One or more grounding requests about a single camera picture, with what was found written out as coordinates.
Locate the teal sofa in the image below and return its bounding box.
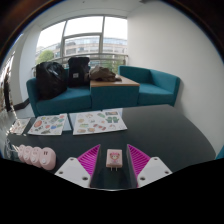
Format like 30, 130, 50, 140
26, 68, 93, 118

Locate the small-print sticker sheet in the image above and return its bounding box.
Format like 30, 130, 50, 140
9, 118, 31, 136

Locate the teal armchair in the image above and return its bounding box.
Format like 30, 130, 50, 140
118, 65, 182, 108

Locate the person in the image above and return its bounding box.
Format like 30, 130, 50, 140
1, 66, 13, 113

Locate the pink power strip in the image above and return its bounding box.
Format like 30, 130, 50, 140
16, 144, 58, 172

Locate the shiny black backpack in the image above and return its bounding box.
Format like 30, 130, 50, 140
35, 61, 68, 101

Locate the metal window railing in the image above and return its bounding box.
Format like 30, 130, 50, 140
31, 53, 130, 76

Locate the black backpack with label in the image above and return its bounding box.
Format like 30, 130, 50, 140
67, 56, 92, 89

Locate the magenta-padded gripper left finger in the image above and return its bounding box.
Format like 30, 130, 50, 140
54, 143, 102, 189

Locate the large window frame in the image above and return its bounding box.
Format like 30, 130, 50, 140
34, 15, 130, 65

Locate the pink charger block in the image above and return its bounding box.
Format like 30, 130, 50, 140
105, 148, 124, 172

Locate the teal chair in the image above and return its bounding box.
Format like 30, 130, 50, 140
215, 144, 224, 161

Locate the colourful sticker sheet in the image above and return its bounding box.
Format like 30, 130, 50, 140
72, 109, 128, 136
27, 113, 69, 137

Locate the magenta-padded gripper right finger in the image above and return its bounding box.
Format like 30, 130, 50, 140
126, 143, 174, 189

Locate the teal wooden-top side table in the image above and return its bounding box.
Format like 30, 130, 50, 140
89, 75, 141, 111

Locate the brown jacket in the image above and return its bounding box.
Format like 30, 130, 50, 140
88, 65, 123, 83

